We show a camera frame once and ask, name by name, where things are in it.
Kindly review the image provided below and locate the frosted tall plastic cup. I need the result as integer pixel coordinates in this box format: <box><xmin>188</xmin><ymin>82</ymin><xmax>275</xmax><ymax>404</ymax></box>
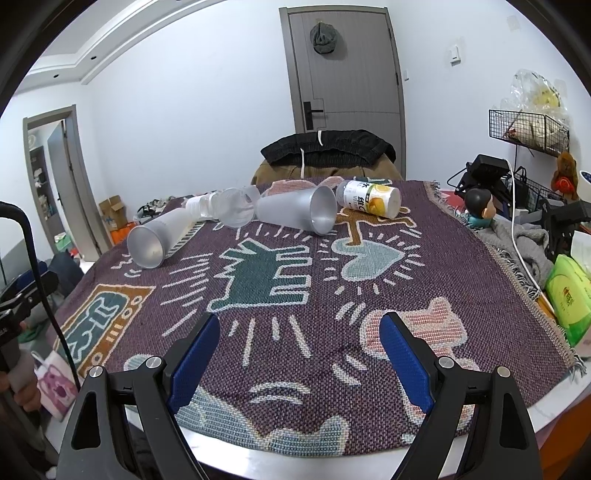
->
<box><xmin>126</xmin><ymin>208</ymin><xmax>202</xmax><ymax>269</ymax></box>

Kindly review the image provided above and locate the frosted plastic cup lying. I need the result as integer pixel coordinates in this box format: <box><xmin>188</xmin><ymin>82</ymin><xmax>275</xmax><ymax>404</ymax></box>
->
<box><xmin>256</xmin><ymin>186</ymin><xmax>338</xmax><ymax>235</ymax></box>

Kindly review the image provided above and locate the person's left hand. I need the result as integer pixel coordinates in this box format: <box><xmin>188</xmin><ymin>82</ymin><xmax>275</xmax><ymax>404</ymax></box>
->
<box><xmin>0</xmin><ymin>371</ymin><xmax>41</xmax><ymax>412</ymax></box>

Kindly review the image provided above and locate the pink bear bag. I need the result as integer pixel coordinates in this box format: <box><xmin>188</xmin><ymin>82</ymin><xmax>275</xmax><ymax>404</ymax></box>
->
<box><xmin>31</xmin><ymin>351</ymin><xmax>78</xmax><ymax>421</ymax></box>

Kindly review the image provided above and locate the orange box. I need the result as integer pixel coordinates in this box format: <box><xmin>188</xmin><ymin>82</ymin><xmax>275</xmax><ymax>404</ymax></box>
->
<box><xmin>110</xmin><ymin>222</ymin><xmax>136</xmax><ymax>245</ymax></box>

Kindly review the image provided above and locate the cardboard box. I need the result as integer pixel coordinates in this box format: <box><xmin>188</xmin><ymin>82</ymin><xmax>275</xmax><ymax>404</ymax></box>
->
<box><xmin>98</xmin><ymin>195</ymin><xmax>127</xmax><ymax>232</ymax></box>

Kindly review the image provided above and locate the green wet wipes pack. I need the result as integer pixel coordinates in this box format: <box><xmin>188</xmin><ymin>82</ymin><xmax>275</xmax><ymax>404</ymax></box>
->
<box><xmin>545</xmin><ymin>254</ymin><xmax>590</xmax><ymax>347</ymax></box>

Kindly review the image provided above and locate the purple patterned woven blanket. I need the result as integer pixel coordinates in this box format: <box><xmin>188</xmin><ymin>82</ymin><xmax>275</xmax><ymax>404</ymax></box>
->
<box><xmin>54</xmin><ymin>181</ymin><xmax>581</xmax><ymax>457</ymax></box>

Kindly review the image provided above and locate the grey fleece cloth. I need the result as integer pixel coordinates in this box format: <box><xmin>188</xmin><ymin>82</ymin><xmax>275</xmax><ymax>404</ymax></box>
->
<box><xmin>475</xmin><ymin>216</ymin><xmax>554</xmax><ymax>287</ymax></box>

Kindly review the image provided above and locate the cartoon boy figurine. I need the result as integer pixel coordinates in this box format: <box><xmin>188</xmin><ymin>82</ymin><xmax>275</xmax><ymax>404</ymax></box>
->
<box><xmin>464</xmin><ymin>188</ymin><xmax>497</xmax><ymax>228</ymax></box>

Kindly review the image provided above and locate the clear plastic water bottle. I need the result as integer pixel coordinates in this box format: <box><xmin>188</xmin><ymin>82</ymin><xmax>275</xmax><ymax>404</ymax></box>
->
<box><xmin>184</xmin><ymin>185</ymin><xmax>260</xmax><ymax>229</ymax></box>

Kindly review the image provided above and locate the yellow label drink bottle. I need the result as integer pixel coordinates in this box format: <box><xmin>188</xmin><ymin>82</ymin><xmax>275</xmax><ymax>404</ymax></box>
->
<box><xmin>335</xmin><ymin>180</ymin><xmax>402</xmax><ymax>219</ymax></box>

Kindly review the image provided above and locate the black jacket on chair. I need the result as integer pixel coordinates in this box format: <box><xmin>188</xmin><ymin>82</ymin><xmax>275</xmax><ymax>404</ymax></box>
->
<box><xmin>260</xmin><ymin>129</ymin><xmax>396</xmax><ymax>168</ymax></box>

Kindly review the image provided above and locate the plastic bag on basket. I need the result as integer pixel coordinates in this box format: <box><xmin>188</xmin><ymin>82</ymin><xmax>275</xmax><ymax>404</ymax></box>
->
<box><xmin>500</xmin><ymin>69</ymin><xmax>569</xmax><ymax>123</ymax></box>

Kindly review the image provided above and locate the grey door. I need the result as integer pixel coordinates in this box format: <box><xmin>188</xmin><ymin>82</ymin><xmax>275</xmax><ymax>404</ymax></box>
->
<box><xmin>279</xmin><ymin>5</ymin><xmax>407</xmax><ymax>175</ymax></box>

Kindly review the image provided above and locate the grey cap on door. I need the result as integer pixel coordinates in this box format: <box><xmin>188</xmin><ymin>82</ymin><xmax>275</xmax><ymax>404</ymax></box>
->
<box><xmin>310</xmin><ymin>22</ymin><xmax>339</xmax><ymax>55</ymax></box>

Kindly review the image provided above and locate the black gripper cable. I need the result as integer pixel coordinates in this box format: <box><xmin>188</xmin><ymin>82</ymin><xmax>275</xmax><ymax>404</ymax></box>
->
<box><xmin>0</xmin><ymin>200</ymin><xmax>84</xmax><ymax>393</ymax></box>

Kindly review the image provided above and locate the white cable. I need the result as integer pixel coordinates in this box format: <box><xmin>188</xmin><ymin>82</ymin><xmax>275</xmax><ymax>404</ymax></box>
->
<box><xmin>505</xmin><ymin>158</ymin><xmax>541</xmax><ymax>292</ymax></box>

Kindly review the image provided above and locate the black desk wire basket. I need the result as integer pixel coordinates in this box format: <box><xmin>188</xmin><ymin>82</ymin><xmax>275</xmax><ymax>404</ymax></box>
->
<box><xmin>448</xmin><ymin>154</ymin><xmax>567</xmax><ymax>218</ymax></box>

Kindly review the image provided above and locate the black wire wall basket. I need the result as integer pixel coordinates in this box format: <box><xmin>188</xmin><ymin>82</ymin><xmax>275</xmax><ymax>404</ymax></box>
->
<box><xmin>488</xmin><ymin>109</ymin><xmax>570</xmax><ymax>157</ymax></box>

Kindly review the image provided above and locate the white light switch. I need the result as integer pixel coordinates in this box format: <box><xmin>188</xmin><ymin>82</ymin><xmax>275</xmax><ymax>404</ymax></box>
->
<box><xmin>449</xmin><ymin>45</ymin><xmax>462</xmax><ymax>66</ymax></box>

